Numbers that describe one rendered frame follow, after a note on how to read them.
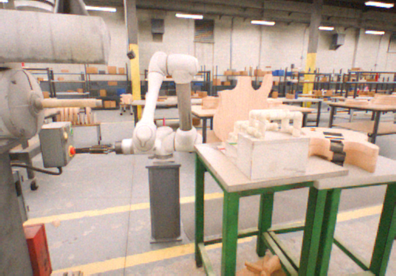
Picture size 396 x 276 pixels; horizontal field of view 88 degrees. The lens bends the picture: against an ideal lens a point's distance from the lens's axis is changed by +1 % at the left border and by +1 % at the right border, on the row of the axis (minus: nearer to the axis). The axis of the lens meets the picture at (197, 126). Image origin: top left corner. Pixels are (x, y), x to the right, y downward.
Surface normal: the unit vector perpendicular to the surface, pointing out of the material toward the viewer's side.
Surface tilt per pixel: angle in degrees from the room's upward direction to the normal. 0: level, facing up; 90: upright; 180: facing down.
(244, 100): 90
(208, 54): 90
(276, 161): 90
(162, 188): 90
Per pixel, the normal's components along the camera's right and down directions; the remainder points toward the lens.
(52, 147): 0.25, 0.21
